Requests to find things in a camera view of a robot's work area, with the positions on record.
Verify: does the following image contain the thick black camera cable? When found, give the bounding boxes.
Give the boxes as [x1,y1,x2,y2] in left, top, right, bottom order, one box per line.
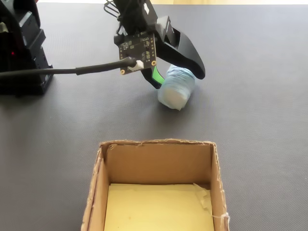
[0,57,138,78]

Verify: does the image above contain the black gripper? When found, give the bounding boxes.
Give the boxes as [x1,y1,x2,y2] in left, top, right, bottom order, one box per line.
[113,0,206,90]

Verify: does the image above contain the light blue yarn-wrapped block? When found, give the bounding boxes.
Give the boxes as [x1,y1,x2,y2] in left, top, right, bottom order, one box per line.
[158,64,196,111]

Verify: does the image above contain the thin black servo wire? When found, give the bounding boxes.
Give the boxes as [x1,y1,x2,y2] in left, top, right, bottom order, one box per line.
[103,0,121,19]

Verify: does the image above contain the open cardboard box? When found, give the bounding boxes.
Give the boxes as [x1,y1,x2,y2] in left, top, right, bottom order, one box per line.
[80,138,231,231]

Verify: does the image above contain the bare camera circuit board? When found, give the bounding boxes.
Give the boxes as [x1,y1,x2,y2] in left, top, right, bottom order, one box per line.
[118,32,158,76]

